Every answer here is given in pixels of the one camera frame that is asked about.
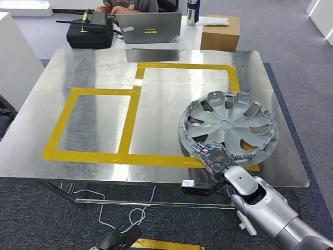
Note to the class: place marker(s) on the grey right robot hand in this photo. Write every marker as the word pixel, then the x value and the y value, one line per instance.
pixel 215 158

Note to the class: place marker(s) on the grey plastic wheel hubcap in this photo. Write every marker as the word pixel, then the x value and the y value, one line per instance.
pixel 229 124

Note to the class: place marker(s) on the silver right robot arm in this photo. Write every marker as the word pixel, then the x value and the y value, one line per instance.
pixel 273 214

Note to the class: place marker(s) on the steel workbench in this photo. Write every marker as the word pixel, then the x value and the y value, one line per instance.
pixel 77 69

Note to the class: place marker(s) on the white power strip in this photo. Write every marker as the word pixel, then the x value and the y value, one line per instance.
pixel 247 224

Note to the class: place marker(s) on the yellow floor tape square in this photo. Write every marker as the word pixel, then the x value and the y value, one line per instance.
pixel 169 245

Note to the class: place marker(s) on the cardboard box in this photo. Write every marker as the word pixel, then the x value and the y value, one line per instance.
pixel 221 38

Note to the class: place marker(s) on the white cloth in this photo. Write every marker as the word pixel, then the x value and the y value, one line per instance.
pixel 213 21

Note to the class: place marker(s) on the steel tumbler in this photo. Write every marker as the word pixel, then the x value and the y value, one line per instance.
pixel 190 15

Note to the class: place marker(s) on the grey laptop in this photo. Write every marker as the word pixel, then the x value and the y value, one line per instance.
pixel 148 27

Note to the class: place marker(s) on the black office chair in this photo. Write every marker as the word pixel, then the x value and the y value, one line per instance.
pixel 169 5

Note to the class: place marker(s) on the white block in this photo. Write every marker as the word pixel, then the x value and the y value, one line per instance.
pixel 325 20

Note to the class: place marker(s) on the black radio with antennas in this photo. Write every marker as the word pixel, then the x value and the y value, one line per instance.
pixel 95 20

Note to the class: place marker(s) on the white cabinet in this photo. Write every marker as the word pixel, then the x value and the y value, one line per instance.
pixel 18 62

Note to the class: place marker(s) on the white low bench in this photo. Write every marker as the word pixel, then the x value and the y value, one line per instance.
pixel 25 8

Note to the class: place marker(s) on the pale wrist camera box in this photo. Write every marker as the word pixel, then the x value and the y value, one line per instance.
pixel 187 183

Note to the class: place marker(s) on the yellow tape frame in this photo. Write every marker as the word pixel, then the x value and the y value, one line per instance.
pixel 127 120

